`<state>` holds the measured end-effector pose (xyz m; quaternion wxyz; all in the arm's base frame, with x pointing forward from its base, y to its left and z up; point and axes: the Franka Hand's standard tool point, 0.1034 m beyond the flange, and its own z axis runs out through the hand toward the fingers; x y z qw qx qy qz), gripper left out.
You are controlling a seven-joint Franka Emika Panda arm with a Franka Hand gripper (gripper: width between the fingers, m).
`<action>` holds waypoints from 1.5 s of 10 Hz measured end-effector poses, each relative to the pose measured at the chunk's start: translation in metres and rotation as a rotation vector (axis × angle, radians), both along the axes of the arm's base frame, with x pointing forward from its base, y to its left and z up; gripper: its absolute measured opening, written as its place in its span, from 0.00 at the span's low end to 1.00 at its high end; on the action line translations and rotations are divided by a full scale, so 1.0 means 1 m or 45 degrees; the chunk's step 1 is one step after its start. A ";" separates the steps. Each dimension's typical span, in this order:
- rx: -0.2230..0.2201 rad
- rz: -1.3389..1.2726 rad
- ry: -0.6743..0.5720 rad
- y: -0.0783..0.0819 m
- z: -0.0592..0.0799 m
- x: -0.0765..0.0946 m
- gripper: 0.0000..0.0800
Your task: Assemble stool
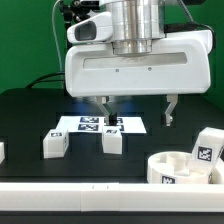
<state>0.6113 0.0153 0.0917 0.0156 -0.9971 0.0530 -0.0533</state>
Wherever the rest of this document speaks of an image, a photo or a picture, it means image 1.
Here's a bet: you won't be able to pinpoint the white left fence block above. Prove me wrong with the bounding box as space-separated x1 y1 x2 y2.
0 142 5 164

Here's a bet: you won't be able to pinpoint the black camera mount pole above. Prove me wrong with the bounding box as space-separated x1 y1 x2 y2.
59 0 101 91

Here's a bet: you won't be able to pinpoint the black cables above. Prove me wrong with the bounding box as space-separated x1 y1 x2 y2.
25 71 68 90

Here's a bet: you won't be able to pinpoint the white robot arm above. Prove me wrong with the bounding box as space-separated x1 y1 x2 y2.
65 0 214 125

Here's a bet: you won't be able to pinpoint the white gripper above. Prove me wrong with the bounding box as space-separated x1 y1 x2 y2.
65 30 212 126

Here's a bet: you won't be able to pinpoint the white fence bar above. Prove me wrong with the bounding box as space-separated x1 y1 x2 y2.
0 183 224 212
213 159 224 184

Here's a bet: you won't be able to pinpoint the white right fence bar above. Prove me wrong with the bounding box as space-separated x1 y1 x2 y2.
213 159 224 184

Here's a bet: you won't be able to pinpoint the white front fence bar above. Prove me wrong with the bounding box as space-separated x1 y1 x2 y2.
0 183 224 212

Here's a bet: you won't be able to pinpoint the white sheet with markers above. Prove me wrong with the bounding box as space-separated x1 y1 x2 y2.
57 116 146 134

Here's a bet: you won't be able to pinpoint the black and grey gripper cable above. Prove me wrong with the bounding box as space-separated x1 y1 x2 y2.
164 0 218 54

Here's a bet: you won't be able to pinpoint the white round stool seat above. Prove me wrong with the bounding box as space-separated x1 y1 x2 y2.
147 151 217 184

